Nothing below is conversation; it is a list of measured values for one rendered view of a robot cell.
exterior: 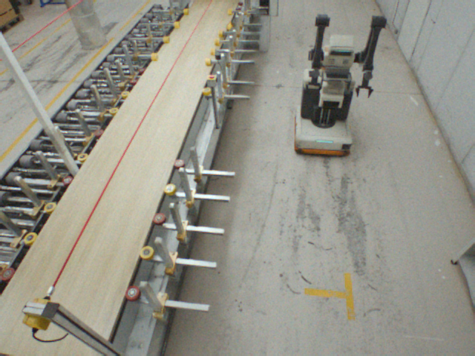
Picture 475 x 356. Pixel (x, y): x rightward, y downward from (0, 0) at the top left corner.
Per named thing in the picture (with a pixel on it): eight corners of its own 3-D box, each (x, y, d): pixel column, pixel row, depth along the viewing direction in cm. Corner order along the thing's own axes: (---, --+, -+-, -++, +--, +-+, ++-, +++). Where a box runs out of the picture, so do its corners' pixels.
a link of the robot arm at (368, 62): (386, 17, 231) (371, 16, 233) (387, 20, 227) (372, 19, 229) (372, 69, 262) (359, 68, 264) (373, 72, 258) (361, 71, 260)
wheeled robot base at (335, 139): (294, 119, 406) (296, 102, 387) (344, 122, 398) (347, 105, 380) (293, 154, 361) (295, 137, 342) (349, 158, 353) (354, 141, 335)
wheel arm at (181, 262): (217, 265, 187) (216, 262, 184) (216, 270, 185) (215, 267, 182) (148, 257, 192) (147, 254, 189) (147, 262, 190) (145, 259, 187)
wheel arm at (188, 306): (209, 307, 172) (208, 305, 169) (208, 313, 170) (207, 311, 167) (136, 297, 177) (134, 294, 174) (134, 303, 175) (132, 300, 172)
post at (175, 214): (188, 245, 216) (175, 202, 181) (188, 249, 214) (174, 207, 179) (184, 244, 217) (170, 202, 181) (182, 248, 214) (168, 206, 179)
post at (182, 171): (196, 212, 230) (185, 167, 195) (195, 216, 228) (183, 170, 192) (191, 211, 230) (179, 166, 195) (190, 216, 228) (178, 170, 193)
